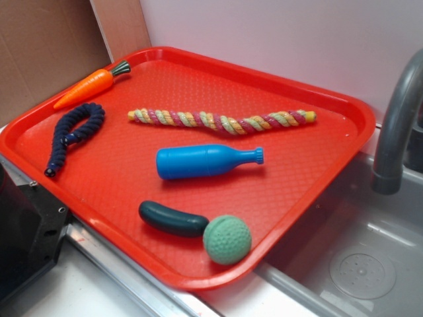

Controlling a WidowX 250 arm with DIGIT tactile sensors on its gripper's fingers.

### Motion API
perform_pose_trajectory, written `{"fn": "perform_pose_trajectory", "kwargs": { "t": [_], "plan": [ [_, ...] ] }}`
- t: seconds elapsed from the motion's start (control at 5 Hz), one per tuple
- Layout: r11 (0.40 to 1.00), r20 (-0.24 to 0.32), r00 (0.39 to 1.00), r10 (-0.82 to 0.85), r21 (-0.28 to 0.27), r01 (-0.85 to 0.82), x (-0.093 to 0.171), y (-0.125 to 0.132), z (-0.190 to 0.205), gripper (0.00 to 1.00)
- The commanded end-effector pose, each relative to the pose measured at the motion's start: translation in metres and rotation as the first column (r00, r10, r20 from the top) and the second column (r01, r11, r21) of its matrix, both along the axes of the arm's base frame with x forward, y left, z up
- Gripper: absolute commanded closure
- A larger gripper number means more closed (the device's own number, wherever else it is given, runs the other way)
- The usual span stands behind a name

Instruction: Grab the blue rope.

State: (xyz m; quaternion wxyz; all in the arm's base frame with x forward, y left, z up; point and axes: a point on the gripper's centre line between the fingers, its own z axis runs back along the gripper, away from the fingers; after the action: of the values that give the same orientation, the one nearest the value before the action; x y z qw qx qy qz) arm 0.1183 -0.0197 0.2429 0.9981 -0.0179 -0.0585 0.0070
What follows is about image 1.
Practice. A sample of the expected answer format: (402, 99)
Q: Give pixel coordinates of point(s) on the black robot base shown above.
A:
(33, 224)

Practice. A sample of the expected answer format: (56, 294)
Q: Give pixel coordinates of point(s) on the red plastic tray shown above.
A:
(105, 179)

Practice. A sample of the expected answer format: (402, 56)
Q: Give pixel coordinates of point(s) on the blue toy bottle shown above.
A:
(203, 161)

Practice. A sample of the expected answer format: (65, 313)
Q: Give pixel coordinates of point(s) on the dark green toy cucumber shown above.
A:
(172, 221)

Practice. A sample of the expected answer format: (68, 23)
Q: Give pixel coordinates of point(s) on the green dimpled ball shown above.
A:
(227, 240)

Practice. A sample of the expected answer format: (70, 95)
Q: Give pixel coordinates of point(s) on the orange toy carrot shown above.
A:
(93, 84)

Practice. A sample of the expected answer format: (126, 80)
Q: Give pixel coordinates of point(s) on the grey plastic sink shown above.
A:
(354, 252)

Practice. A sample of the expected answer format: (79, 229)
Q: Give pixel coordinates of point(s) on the grey faucet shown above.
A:
(400, 139)

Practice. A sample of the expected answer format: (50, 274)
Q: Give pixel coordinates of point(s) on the brown cardboard panel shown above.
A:
(46, 46)

